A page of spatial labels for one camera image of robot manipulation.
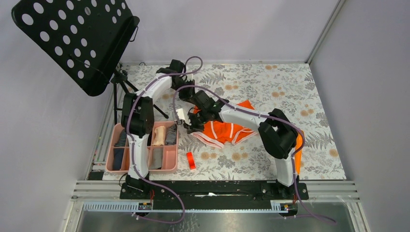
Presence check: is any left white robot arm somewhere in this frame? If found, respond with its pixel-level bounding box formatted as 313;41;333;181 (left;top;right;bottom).
121;60;203;199

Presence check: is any purple cable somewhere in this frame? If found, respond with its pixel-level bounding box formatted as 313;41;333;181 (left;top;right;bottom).
125;56;204;225
172;85;337;225

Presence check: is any cream rolled cloth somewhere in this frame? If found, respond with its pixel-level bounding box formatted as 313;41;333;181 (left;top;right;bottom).
151;126;166;146

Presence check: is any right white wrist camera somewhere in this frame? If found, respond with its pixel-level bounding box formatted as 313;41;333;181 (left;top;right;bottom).
176;108;187;125

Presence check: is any pink divided storage tray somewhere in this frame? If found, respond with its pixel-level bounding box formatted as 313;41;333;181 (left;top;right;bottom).
105;121;178;175

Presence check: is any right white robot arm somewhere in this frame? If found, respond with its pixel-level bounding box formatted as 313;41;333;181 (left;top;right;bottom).
178;90;306;199

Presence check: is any striped dark rolled cloth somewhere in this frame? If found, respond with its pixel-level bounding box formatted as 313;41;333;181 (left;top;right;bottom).
114;129;127;147

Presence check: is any orange underwear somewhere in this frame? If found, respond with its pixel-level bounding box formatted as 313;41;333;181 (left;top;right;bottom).
190;100;259;149

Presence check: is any grey rolled cloth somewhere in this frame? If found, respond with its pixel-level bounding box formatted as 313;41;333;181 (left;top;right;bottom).
149;147;163;170

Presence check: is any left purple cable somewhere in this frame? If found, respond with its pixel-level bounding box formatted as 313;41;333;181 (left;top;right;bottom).
125;56;204;225

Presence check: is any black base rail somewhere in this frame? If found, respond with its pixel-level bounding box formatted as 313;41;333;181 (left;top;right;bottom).
119;180;309;210

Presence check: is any orange rolled cloth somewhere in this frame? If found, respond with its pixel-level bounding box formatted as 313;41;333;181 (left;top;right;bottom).
122;147;130;171

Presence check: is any black perforated music stand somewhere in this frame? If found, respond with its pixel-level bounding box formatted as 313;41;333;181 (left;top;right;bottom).
10;0;169;124

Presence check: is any blue rolled cloth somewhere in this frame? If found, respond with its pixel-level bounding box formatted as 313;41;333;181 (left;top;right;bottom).
112;148;124;171

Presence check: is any grey striped underwear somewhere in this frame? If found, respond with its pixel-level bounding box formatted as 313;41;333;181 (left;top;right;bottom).
165;124;177;145

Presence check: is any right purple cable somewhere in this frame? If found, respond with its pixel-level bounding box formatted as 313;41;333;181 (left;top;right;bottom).
172;85;337;225

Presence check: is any floral tablecloth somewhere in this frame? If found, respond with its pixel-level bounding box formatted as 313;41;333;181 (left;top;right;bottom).
102;63;347;182

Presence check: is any small red block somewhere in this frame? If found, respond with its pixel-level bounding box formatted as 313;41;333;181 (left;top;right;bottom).
187;152;196;171

